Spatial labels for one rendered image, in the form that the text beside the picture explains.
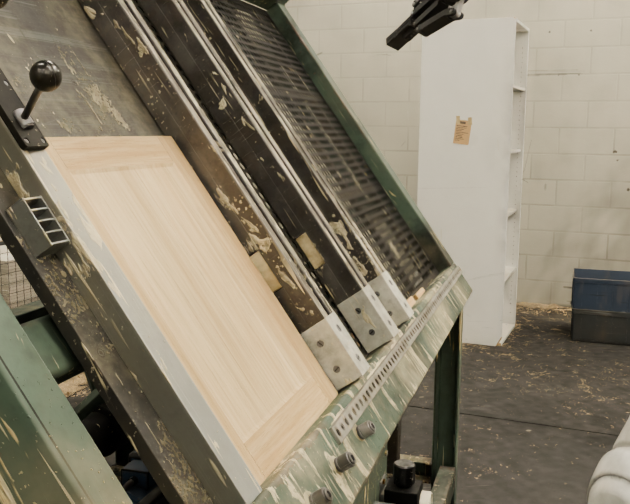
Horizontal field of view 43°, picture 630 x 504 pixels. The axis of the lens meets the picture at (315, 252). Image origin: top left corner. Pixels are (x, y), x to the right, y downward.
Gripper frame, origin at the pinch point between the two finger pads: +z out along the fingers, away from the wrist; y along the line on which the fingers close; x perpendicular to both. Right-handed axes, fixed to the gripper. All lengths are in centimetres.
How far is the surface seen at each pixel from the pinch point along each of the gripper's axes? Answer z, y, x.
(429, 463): 133, -35, -124
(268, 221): 30.3, -28.5, 10.5
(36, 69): -2, -41, 64
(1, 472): 3, -87, 59
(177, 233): 24, -41, 32
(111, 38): 33, 2, 43
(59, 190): 10, -49, 55
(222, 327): 22, -56, 24
